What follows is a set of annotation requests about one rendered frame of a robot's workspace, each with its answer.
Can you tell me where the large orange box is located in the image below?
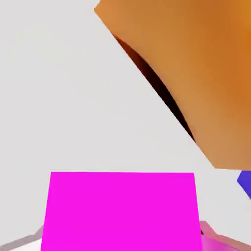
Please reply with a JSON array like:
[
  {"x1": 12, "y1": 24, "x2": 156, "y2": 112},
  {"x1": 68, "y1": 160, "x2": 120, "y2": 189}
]
[{"x1": 94, "y1": 0, "x2": 251, "y2": 171}]

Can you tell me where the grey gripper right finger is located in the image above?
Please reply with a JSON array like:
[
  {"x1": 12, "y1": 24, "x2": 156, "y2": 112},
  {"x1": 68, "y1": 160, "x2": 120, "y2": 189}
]
[{"x1": 199, "y1": 220, "x2": 251, "y2": 251}]

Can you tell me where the small magenta cube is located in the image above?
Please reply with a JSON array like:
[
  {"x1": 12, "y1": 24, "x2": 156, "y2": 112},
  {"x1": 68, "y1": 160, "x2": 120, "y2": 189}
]
[{"x1": 40, "y1": 172, "x2": 203, "y2": 251}]

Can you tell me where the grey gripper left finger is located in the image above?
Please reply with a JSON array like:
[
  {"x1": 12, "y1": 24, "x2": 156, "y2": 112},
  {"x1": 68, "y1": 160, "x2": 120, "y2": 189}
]
[{"x1": 0, "y1": 225, "x2": 44, "y2": 251}]

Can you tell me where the small blue cube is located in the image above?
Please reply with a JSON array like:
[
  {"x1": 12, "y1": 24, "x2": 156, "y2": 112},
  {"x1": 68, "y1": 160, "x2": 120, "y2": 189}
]
[{"x1": 236, "y1": 170, "x2": 251, "y2": 200}]

